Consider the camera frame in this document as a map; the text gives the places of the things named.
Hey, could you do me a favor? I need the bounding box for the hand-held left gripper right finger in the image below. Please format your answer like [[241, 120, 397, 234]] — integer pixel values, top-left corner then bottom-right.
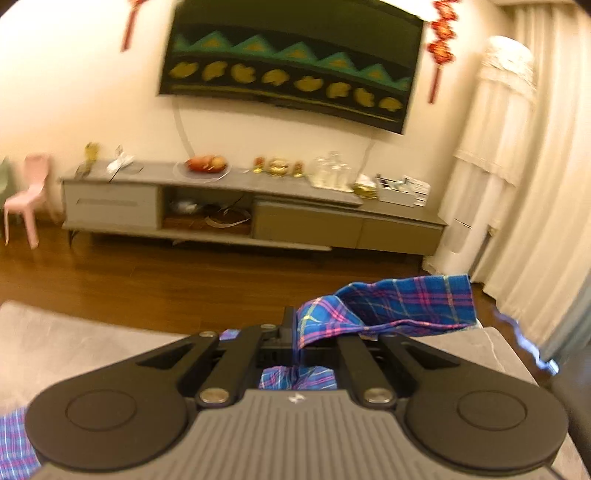
[[300, 333, 462, 408]]

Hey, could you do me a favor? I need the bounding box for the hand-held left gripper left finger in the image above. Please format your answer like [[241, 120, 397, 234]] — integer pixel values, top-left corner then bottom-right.
[[134, 307, 296, 408]]

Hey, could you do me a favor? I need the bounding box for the blue plaid shirt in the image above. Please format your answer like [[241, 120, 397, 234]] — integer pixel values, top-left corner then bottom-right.
[[0, 274, 476, 480]]

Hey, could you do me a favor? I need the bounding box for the grey television cabinet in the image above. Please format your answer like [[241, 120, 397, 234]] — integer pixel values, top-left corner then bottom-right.
[[59, 159, 448, 269]]

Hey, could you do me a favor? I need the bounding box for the bowl in cabinet shelf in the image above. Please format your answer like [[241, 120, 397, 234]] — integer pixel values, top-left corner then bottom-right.
[[171, 199, 205, 216]]

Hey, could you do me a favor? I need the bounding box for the white tower air conditioner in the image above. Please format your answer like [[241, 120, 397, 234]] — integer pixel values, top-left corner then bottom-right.
[[422, 152, 504, 280]]

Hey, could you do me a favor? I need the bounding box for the gold tissue box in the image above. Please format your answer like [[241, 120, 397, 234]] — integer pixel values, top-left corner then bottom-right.
[[353, 175, 379, 200]]

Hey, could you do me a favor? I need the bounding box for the set of clear glasses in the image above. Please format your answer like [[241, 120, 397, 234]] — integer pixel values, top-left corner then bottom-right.
[[311, 152, 359, 190]]

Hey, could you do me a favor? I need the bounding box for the white storage box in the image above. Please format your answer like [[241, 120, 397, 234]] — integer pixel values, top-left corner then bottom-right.
[[376, 175, 432, 208]]

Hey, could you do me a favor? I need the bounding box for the red fruit plate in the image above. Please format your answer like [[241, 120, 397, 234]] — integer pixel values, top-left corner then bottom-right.
[[174, 156, 232, 180]]

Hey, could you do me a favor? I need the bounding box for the white power strip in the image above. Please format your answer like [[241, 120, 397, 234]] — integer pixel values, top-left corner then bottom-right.
[[106, 145, 136, 174]]

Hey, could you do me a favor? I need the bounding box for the cream curtain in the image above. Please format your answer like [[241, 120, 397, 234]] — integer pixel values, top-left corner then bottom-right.
[[475, 0, 591, 370]]

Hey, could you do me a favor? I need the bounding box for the pink plastic chair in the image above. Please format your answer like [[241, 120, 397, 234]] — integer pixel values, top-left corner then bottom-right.
[[4, 154, 52, 250]]

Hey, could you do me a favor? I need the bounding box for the white lace cover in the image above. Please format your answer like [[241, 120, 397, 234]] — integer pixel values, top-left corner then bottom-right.
[[452, 36, 539, 188]]

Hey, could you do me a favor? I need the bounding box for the television cable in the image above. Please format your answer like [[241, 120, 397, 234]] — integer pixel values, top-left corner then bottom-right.
[[172, 99, 195, 160], [359, 137, 376, 179]]

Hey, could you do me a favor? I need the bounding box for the wall television with patterned cover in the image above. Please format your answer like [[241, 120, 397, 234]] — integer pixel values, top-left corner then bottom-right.
[[157, 0, 424, 136]]

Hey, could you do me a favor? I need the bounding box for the red knot wall ornament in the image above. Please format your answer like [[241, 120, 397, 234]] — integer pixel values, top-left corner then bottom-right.
[[121, 0, 146, 52], [427, 0, 459, 104]]

